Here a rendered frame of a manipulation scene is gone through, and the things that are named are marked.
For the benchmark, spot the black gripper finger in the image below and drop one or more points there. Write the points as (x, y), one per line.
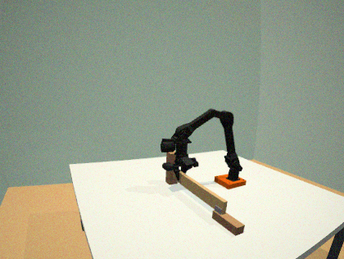
(183, 170)
(177, 173)

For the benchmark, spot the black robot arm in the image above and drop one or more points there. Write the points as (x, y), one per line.
(180, 140)

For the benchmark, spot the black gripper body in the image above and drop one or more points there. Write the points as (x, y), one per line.
(169, 166)

